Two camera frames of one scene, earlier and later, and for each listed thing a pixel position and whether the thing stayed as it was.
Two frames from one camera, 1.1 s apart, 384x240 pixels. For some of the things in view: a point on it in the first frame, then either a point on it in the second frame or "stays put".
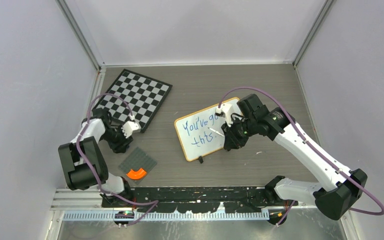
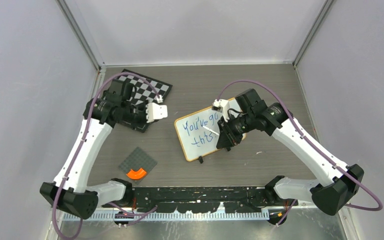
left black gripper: (121, 146) -> (144, 107)
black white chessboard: (133, 96) stays put
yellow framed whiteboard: (200, 133) stays put
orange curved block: (139, 174) stays put
